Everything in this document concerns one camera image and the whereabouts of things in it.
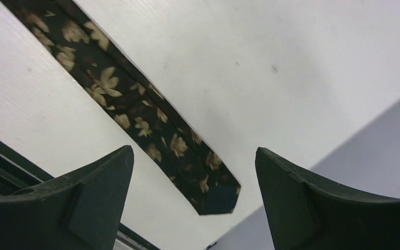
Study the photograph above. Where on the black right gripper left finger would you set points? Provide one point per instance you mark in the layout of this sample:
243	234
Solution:
78	210

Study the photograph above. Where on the black gold floral tie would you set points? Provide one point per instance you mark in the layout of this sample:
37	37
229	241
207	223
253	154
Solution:
87	53

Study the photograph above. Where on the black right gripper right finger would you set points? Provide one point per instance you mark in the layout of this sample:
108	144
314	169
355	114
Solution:
308	211

